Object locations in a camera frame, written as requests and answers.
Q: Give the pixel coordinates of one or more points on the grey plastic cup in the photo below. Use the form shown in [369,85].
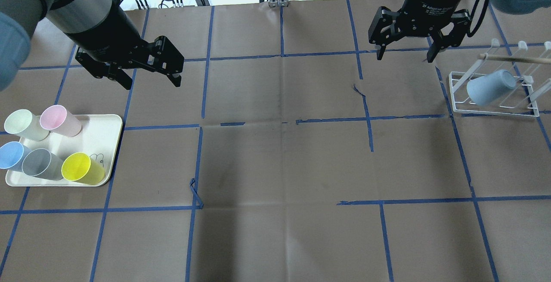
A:
[41,163]

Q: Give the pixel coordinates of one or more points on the yellow plastic cup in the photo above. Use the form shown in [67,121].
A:
[81,168]

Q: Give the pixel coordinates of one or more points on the light blue plastic cup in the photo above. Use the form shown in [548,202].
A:
[12,155]

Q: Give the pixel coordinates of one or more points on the pale green plastic cup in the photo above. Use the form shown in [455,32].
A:
[25,124]

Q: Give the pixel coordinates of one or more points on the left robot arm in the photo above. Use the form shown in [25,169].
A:
[19,19]

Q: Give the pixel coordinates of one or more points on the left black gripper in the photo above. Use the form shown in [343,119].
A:
[104,33]

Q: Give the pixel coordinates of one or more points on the cream plastic tray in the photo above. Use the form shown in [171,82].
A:
[99,138]

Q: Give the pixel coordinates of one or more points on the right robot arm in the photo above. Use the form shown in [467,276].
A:
[515,7]

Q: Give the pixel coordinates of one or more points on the white wire cup rack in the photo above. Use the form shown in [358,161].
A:
[523,100]

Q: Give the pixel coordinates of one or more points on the pink plastic cup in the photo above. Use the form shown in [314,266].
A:
[57,119]

